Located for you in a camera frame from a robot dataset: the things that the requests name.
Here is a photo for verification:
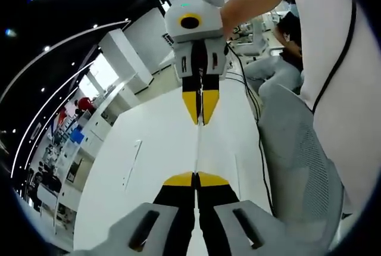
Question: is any grey mesh office chair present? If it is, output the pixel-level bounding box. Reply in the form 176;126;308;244
256;83;348;252

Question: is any black cable on shirt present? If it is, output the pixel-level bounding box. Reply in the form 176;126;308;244
311;0;358;114

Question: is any white column by window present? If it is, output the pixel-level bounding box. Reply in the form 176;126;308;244
99;27;154;95

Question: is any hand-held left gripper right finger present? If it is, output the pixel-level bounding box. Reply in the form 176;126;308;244
196;171;301;256

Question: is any white office chair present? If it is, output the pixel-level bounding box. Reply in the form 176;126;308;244
234;23;269;58

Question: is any person's right hand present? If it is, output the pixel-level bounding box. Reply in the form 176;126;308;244
219;0;243;40

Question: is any blue object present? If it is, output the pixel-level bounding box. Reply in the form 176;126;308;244
70;127;86;144

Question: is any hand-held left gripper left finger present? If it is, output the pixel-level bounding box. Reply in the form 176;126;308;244
73;171;197;256

